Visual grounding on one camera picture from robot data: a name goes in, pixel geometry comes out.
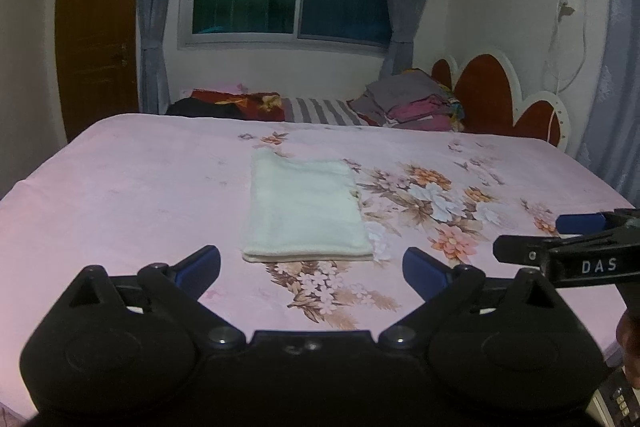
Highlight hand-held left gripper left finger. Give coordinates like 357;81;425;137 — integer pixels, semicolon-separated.
67;245;247;351

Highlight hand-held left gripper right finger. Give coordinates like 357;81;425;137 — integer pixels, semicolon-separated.
378;246;560;350

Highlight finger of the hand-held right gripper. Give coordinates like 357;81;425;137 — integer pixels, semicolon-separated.
555;208;640;239
492;234;552;269

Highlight white knitted sweater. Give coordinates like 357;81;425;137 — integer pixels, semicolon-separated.
241;148;375;264

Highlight pile of folded clothes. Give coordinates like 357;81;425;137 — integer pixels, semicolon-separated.
349;69;467;134

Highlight person's right hand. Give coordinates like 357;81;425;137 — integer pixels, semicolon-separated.
614;306;640;391

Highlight pink floral bed sheet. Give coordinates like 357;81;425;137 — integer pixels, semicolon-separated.
0;112;640;419

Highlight device with yellow buttons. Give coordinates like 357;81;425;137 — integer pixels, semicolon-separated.
587;363;640;427

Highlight red and white scalloped headboard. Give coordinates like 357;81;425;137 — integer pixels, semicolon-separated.
430;49;572;152

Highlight black cloth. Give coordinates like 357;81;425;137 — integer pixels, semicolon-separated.
165;99;252;120

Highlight red and black blanket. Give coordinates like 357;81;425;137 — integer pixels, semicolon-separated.
189;89;284;122

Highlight grey striped cloth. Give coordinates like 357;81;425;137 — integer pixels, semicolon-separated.
280;96;372;126

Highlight brown wooden door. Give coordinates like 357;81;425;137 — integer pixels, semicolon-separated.
54;0;141;144

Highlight white cable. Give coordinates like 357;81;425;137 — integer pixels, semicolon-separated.
542;2;589;144

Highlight patterned blue wall curtain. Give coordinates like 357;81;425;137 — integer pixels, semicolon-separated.
574;0;640;208

